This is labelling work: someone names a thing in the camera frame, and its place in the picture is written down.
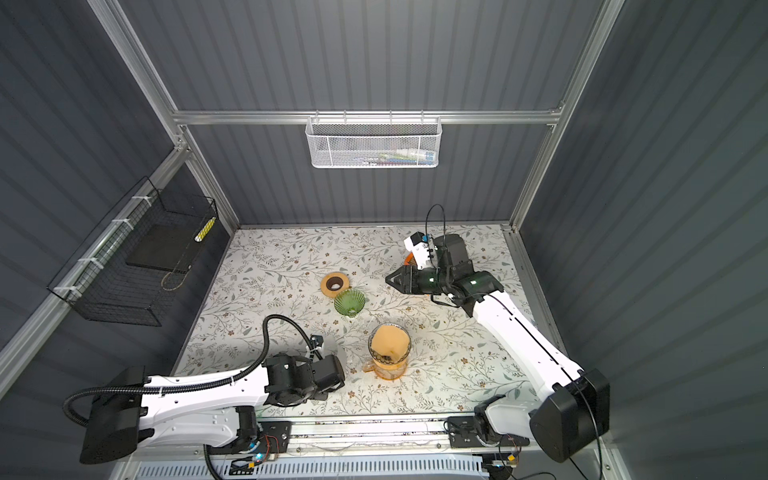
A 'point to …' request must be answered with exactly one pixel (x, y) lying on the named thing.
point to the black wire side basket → (98, 279)
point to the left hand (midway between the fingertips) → (325, 385)
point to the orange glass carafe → (387, 375)
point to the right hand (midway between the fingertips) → (393, 282)
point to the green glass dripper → (349, 302)
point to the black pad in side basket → (163, 246)
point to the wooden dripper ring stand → (402, 364)
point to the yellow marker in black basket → (205, 230)
